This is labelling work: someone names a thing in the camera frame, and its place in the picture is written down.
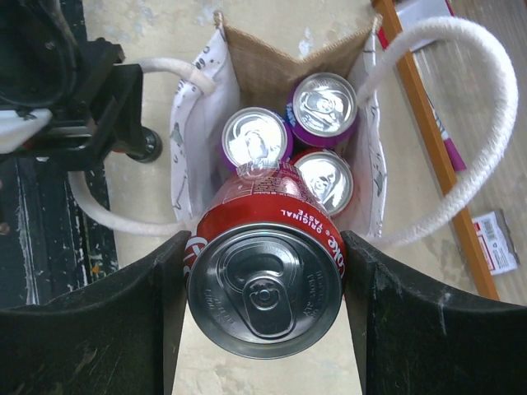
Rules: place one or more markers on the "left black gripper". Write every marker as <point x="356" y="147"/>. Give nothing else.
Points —
<point x="102" y="115"/>

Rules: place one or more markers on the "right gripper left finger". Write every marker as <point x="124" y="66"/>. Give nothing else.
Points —
<point x="118" y="335"/>

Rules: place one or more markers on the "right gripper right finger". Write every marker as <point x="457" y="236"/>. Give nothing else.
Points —
<point x="413" y="334"/>

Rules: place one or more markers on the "purple can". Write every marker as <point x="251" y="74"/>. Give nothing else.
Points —
<point x="322" y="110"/>
<point x="255" y="133"/>

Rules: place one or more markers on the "canvas tote bag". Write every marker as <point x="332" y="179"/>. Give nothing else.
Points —
<point x="241" y="105"/>

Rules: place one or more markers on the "red cola can back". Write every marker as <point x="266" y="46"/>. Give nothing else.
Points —
<point x="265" y="266"/>

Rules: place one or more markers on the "red cola can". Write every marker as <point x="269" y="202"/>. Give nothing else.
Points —
<point x="328" y="176"/>
<point x="265" y="266"/>

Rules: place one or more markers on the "red cola can front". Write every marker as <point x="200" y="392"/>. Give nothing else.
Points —
<point x="328" y="176"/>

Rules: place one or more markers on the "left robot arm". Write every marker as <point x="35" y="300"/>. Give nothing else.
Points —
<point x="41" y="59"/>

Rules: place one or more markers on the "orange wooden rack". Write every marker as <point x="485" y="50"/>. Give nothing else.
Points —
<point x="437" y="153"/>

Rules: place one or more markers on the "pink-capped marker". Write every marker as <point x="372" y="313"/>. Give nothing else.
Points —
<point x="455" y="158"/>

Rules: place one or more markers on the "white box under rack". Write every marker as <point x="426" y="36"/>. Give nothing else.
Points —
<point x="411" y="12"/>

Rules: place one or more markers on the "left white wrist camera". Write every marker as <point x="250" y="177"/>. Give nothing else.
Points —
<point x="18" y="128"/>

